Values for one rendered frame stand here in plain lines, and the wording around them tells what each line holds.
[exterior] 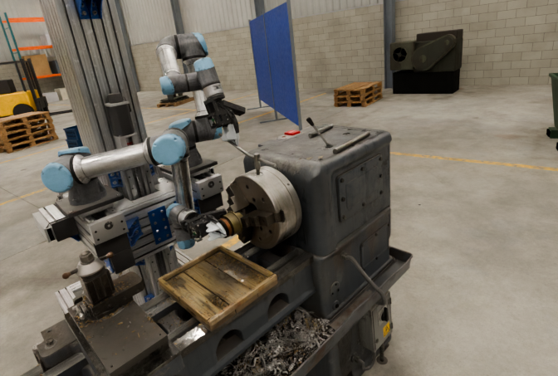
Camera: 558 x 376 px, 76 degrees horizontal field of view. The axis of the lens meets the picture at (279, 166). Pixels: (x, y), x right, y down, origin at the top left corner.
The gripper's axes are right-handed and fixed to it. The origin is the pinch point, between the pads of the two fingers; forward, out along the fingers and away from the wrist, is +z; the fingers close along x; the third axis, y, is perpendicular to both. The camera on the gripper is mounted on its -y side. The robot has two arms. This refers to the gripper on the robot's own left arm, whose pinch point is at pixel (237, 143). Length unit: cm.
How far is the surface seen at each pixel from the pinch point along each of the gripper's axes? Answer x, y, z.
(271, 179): 12.9, 0.4, 17.8
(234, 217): 4.7, 16.4, 26.1
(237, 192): -0.2, 8.4, 18.3
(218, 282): -4, 27, 47
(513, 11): -123, -978, -89
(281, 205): 16.9, 3.3, 27.5
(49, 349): -16, 81, 40
